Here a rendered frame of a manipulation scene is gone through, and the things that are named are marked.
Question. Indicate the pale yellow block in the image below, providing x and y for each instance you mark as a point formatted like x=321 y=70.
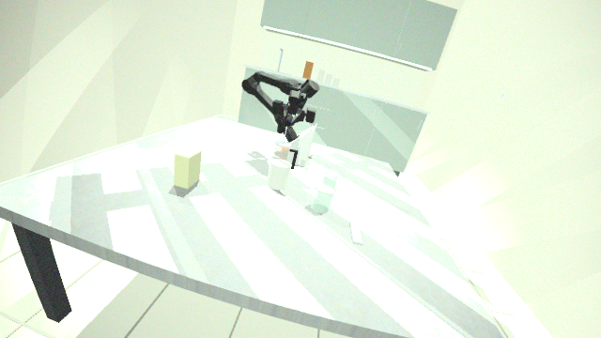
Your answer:
x=187 y=167

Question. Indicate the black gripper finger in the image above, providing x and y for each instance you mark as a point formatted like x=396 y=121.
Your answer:
x=299 y=116
x=284 y=110

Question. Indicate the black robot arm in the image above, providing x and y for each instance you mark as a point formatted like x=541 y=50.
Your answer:
x=289 y=87

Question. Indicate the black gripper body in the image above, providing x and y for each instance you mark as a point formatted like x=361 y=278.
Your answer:
x=293 y=108

